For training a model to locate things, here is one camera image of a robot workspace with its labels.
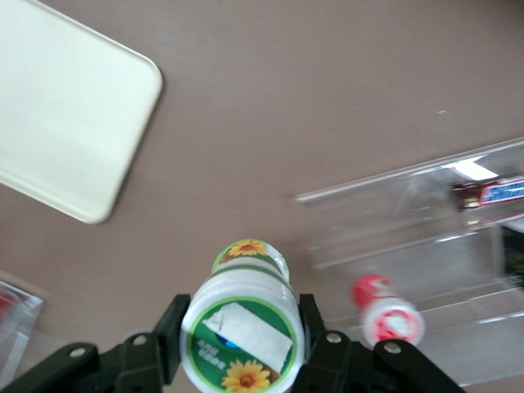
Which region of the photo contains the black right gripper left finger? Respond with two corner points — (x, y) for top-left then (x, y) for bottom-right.
(0, 293), (192, 393)

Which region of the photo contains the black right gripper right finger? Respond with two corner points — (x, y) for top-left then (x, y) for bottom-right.
(294, 292), (468, 393)

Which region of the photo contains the green gum bottle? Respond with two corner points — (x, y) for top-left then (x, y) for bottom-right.
(178, 237), (305, 393)

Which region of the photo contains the red gum bottle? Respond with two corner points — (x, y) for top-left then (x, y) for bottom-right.
(350, 273), (426, 347)

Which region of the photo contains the cream plastic tray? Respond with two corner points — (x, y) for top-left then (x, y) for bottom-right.
(0, 0), (164, 225)

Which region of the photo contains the clear acrylic bottle rack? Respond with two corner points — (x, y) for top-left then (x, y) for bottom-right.
(0, 269), (44, 369)

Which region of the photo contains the clear acrylic stepped rack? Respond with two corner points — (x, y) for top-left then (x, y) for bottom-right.
(294, 138), (524, 386)

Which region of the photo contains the small black box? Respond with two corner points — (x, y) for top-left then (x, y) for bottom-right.
(499, 223), (524, 287)

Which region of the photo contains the Snickers bar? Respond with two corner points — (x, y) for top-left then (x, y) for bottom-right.
(451, 176), (524, 212)

